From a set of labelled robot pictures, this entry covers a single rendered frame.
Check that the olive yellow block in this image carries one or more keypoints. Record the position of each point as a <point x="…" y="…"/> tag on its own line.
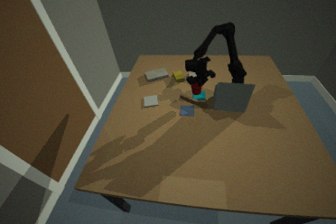
<point x="178" y="76"/>

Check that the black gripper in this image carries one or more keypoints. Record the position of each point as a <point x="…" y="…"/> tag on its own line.
<point x="201" y="77"/>

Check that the dark red cup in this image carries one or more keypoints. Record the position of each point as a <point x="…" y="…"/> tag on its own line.
<point x="196" y="90"/>

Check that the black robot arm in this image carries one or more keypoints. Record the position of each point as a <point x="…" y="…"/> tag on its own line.
<point x="235" y="66"/>

